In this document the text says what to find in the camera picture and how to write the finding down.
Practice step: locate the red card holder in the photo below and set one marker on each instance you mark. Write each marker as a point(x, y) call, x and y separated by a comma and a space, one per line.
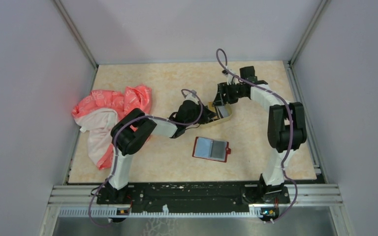
point(210, 149)

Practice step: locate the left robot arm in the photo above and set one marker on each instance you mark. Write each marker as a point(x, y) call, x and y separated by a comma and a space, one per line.
point(132, 132)

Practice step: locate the white striped credit card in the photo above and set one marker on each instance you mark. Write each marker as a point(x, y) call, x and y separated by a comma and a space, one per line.
point(223, 112)

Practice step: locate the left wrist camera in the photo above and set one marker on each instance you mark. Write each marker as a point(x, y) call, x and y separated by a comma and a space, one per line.
point(192, 94)

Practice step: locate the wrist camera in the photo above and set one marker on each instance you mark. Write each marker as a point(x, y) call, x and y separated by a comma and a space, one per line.
point(230, 75)
point(192, 94)

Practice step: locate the aluminium frame rail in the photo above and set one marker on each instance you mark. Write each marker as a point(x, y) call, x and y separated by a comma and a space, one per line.
point(80, 200)

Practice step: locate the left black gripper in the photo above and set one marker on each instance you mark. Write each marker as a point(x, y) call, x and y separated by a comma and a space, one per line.
point(206, 115)

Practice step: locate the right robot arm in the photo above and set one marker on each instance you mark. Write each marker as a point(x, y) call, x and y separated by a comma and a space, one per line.
point(286, 130)

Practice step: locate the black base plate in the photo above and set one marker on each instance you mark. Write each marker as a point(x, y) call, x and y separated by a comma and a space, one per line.
point(190, 197)

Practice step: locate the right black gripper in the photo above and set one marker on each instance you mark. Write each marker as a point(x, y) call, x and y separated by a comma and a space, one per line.
point(221, 100)

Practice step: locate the pink white cloth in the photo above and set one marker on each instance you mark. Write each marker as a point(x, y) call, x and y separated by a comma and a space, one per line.
point(100, 111)

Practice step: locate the beige oval tray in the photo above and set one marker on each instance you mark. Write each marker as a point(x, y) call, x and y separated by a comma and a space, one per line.
point(218, 120)

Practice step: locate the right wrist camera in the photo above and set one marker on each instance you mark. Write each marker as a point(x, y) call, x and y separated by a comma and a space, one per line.
point(230, 75)

